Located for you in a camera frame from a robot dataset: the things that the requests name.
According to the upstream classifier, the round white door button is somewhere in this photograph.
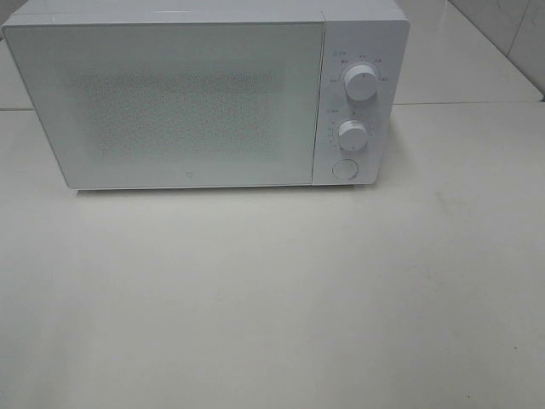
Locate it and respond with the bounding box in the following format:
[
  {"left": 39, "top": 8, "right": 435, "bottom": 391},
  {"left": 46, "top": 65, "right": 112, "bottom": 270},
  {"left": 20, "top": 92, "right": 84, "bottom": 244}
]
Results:
[{"left": 332, "top": 159, "right": 359, "bottom": 180}]

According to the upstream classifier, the white microwave knob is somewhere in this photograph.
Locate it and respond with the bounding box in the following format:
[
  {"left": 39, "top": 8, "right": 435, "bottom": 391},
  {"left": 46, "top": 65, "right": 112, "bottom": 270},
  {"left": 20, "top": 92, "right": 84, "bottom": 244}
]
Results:
[
  {"left": 337, "top": 120, "right": 370, "bottom": 152},
  {"left": 343, "top": 62, "right": 379, "bottom": 101}
]

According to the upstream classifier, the white microwave door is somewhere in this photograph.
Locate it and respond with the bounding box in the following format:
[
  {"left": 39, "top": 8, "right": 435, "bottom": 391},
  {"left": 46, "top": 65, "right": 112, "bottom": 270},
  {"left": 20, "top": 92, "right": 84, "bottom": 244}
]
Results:
[{"left": 5, "top": 23, "right": 323, "bottom": 190}]

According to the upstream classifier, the white microwave oven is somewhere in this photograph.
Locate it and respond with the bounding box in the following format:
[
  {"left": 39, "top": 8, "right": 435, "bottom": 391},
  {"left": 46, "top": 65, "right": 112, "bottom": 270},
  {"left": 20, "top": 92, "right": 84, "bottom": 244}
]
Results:
[{"left": 2, "top": 1, "right": 410, "bottom": 190}]

